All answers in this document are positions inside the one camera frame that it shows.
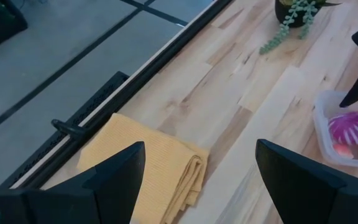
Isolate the potted succulent plant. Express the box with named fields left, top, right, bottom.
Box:
left=259, top=0, right=343, bottom=56

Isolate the purple white striped toy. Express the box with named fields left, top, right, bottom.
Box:
left=328, top=111, right=358, bottom=146

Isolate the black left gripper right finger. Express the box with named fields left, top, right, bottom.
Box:
left=255, top=139, right=358, bottom=224

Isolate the clear plastic tupperware container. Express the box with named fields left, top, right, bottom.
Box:
left=313, top=90, right=358, bottom=169

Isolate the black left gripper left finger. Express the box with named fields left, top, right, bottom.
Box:
left=0, top=141, right=146, bottom=224

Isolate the black cable clamp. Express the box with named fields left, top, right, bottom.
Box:
left=50, top=118, right=88, bottom=138

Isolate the pink toy fruit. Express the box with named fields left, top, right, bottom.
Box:
left=333, top=142, right=356, bottom=159

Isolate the folded yellow cloth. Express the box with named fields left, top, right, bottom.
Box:
left=76, top=112, right=210, bottom=224

